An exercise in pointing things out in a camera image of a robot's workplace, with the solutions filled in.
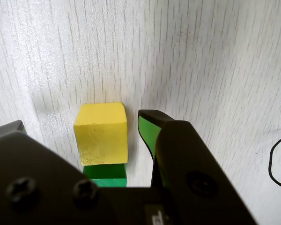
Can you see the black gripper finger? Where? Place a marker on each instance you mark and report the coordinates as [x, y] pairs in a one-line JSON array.
[[189, 164], [32, 168]]

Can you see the yellow wooden cube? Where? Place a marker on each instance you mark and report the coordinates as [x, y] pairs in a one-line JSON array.
[[100, 138]]

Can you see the green wooden cube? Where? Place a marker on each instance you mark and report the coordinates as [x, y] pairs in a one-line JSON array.
[[107, 175]]

